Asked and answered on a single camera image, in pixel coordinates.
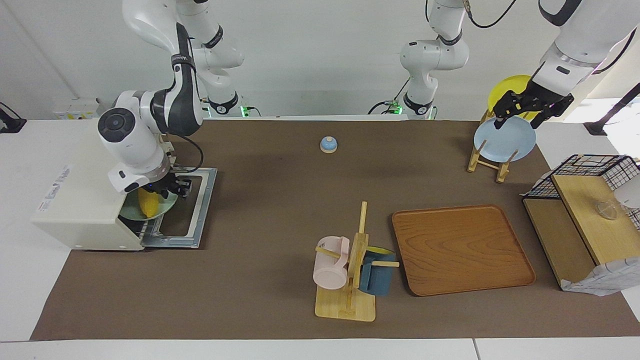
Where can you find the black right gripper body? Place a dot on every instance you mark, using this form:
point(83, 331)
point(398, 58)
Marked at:
point(167, 182)

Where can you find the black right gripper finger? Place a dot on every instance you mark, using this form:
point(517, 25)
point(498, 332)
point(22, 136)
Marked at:
point(162, 194)
point(186, 189)

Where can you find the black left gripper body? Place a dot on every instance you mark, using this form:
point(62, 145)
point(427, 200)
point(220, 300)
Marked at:
point(537, 97)

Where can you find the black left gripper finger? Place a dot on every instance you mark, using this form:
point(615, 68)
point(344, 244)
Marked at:
point(502, 110)
point(557, 107)

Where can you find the toaster oven glass door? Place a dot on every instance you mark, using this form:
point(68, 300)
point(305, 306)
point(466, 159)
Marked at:
point(205, 200)

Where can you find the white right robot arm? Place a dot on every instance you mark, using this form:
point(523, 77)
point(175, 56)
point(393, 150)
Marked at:
point(130, 142)

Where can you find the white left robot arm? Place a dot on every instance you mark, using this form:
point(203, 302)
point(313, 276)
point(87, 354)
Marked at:
point(432, 55)

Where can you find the white toaster oven body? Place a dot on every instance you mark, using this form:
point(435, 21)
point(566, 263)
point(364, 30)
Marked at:
point(80, 210)

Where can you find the yellow plate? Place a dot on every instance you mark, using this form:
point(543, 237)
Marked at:
point(505, 90)

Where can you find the light blue plate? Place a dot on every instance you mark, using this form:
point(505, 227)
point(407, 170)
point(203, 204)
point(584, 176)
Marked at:
point(505, 142)

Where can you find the pale green plate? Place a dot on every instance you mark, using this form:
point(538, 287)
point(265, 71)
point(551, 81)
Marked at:
point(132, 212)

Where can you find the wooden dish rack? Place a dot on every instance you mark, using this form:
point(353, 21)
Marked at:
point(500, 167)

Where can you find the white wrapping sheet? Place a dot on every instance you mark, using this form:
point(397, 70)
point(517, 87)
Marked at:
point(537, 182)
point(605, 280)

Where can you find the brown table mat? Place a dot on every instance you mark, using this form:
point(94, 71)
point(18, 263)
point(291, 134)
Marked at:
point(275, 200)

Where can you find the white blurry round object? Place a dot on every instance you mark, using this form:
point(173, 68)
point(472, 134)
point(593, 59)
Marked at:
point(629, 195)

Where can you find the clear glass cup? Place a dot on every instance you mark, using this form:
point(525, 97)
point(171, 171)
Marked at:
point(606, 210)

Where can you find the wooden shelf unit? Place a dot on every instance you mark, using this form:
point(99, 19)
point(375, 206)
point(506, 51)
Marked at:
point(595, 230)

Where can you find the brown wooden tray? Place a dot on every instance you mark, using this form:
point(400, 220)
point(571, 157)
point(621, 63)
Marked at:
point(460, 250)

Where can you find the blue call bell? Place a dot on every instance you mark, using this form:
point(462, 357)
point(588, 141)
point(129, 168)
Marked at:
point(328, 145)

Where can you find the pink mug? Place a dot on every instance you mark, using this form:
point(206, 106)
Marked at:
point(330, 275)

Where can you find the wooden mug tree stand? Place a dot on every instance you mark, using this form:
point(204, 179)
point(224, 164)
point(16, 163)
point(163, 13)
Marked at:
point(345, 305)

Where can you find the dark blue mug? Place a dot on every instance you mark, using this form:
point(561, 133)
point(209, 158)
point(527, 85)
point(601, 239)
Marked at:
point(375, 280)

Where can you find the black camera stand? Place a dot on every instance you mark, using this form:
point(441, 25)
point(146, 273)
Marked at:
point(615, 112)

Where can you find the black clamp mount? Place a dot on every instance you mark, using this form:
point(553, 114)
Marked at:
point(11, 120)

